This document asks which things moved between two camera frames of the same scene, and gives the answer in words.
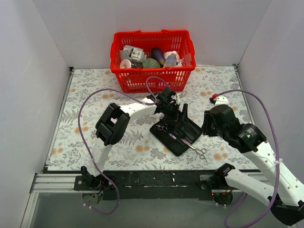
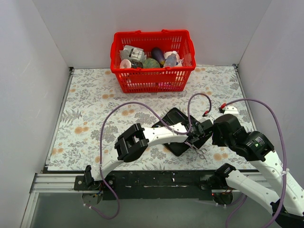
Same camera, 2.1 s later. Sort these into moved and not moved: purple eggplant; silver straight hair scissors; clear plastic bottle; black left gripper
Moved: black left gripper
Not moved: clear plastic bottle; purple eggplant; silver straight hair scissors
